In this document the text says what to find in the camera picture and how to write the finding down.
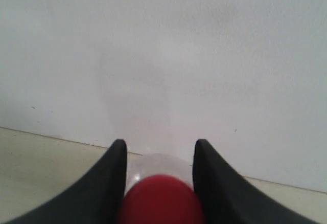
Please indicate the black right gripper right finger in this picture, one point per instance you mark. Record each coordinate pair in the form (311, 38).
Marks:
(228, 197)

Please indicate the clear plastic water bottle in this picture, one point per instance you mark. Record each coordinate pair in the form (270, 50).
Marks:
(159, 189)

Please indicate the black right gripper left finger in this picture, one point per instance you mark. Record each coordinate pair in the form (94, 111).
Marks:
(95, 198)

